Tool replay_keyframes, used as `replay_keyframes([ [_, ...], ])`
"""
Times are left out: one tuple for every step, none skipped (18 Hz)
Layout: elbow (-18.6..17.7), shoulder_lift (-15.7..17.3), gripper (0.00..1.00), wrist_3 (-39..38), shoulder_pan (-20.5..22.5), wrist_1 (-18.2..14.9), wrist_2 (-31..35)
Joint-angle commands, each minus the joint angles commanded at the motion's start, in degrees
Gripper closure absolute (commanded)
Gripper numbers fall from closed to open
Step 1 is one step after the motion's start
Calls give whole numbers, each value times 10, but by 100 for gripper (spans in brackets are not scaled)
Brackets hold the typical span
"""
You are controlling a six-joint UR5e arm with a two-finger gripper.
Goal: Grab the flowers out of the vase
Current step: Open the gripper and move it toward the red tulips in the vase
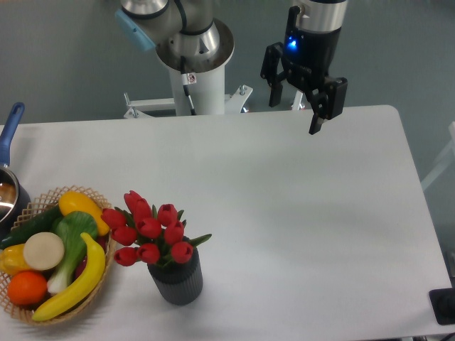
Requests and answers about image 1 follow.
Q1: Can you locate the red tulip bouquet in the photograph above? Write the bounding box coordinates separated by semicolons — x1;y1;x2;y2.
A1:
101;191;212;269

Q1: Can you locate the yellow squash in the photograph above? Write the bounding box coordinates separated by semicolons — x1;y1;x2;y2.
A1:
58;191;110;236

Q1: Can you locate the yellow plastic banana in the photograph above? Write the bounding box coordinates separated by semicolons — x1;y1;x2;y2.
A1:
32;232;106;323

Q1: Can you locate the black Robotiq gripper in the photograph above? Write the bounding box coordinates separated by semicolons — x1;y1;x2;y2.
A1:
260;27;348;135

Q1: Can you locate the black device at table edge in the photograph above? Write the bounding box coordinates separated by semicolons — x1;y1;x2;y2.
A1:
429;288;455;325

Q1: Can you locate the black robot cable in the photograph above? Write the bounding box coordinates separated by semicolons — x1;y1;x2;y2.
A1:
179;56;198;116

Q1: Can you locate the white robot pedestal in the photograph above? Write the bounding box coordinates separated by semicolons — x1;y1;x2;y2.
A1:
122;65;306;119

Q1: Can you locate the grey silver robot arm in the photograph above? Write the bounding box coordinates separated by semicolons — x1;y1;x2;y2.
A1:
115;1;348;134

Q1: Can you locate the beige round disc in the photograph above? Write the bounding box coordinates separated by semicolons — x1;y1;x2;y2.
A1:
23;232;65;271

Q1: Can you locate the white frame at right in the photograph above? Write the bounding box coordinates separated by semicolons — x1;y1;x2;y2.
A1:
421;122;454;192

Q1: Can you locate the dark grey ribbed vase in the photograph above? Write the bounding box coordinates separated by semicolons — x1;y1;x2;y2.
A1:
147;248;203;305

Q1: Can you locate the woven wicker basket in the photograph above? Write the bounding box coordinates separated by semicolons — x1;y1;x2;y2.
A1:
1;185;117;326

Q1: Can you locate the blue handled saucepan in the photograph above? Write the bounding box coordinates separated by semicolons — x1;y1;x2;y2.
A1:
1;102;30;239

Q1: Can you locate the yellow bell pepper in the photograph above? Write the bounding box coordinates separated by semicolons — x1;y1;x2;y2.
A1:
1;244;32;276

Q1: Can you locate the orange plastic fruit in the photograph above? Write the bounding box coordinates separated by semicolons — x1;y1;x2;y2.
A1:
7;271;48;305

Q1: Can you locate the green cucumber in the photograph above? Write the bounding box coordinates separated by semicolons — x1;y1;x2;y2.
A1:
1;205;63;250

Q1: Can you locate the green white bok choy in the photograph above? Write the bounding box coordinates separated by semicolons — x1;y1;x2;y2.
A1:
48;211;98;296

